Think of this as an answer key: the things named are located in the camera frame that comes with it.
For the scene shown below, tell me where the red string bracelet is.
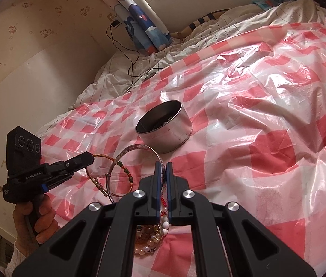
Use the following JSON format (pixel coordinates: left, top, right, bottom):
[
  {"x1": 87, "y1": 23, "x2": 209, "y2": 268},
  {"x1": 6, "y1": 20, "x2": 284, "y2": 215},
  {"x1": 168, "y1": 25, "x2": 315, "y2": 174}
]
[{"x1": 160, "y1": 169, "x2": 170, "y2": 217}]

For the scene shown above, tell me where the braided cord bracelet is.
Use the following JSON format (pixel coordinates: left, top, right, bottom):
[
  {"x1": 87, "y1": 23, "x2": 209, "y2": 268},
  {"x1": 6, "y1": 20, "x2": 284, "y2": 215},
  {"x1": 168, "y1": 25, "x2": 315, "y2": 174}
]
[{"x1": 86, "y1": 155, "x2": 136, "y2": 198}]

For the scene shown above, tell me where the round metal tin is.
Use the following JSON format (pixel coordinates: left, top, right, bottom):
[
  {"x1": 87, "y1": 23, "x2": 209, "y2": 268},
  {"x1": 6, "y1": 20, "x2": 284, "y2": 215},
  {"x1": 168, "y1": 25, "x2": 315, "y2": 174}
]
[{"x1": 135, "y1": 100, "x2": 193, "y2": 154}]

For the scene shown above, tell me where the dark striped pillow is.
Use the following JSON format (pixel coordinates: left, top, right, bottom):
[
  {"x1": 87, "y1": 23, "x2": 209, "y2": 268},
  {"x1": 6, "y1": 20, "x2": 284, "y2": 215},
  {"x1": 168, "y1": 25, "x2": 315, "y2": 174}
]
[{"x1": 182, "y1": 11, "x2": 227, "y2": 33}]

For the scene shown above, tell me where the amber bead bracelet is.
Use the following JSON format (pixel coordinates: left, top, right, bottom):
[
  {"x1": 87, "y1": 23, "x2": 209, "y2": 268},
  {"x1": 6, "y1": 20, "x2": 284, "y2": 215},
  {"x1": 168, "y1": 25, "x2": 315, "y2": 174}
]
[{"x1": 136, "y1": 225, "x2": 163, "y2": 248}]

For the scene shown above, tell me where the silver bangle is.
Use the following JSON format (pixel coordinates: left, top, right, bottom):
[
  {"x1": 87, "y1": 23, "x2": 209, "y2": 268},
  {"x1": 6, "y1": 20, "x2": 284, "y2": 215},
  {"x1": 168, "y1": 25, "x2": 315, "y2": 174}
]
[{"x1": 106, "y1": 144, "x2": 163, "y2": 204}]

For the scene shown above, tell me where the black charging cable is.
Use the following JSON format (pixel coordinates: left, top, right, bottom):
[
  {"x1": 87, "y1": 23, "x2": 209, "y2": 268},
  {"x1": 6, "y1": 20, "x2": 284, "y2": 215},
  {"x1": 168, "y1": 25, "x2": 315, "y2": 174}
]
[{"x1": 106, "y1": 20, "x2": 159, "y2": 93}]

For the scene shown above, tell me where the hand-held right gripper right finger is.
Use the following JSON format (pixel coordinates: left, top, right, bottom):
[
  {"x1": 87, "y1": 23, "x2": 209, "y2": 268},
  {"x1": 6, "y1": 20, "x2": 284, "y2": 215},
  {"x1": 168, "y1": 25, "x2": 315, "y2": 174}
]
[{"x1": 166, "y1": 162, "x2": 316, "y2": 277}]

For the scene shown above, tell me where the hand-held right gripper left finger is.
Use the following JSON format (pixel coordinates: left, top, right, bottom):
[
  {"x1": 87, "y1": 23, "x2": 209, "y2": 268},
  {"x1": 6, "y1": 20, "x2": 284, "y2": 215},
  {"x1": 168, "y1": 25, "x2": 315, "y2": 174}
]
[{"x1": 12, "y1": 161, "x2": 166, "y2": 277}]

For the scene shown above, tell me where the cream headboard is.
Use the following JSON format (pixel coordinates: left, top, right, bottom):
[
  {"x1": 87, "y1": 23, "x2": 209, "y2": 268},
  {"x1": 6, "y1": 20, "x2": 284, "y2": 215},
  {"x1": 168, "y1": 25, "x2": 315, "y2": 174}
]
[{"x1": 0, "y1": 43, "x2": 103, "y2": 228}]

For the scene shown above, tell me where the white lined quilt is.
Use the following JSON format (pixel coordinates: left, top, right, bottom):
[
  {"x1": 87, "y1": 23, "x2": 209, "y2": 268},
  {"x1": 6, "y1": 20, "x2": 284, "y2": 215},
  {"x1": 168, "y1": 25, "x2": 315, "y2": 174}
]
[{"x1": 74, "y1": 0, "x2": 326, "y2": 110}]

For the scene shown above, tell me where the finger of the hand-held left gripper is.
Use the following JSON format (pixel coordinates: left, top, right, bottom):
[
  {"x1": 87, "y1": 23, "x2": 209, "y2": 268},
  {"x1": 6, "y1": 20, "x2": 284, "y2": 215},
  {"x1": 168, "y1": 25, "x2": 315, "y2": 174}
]
[{"x1": 48, "y1": 151, "x2": 94, "y2": 191}]

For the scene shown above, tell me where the person's left hand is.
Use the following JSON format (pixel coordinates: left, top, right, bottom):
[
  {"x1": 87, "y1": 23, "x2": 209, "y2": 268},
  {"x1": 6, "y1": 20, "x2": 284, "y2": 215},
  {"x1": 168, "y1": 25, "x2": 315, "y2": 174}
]
[{"x1": 12, "y1": 194, "x2": 62, "y2": 247}]

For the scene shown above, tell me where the red checked plastic sheet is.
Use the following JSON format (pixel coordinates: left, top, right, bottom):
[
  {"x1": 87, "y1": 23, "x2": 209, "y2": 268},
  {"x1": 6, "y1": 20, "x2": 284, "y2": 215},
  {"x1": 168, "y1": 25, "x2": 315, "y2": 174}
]
[{"x1": 38, "y1": 4, "x2": 326, "y2": 277}]

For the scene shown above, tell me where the person's left forearm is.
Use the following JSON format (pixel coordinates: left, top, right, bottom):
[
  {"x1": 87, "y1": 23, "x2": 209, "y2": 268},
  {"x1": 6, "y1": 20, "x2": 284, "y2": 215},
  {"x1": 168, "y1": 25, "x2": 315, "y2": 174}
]
[{"x1": 3, "y1": 241, "x2": 41, "y2": 277}]

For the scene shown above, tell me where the blue printed curtain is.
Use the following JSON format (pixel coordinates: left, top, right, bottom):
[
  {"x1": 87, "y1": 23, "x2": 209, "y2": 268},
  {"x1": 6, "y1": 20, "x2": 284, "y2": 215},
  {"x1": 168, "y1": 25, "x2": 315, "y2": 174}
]
[{"x1": 92, "y1": 0, "x2": 173, "y2": 55}]

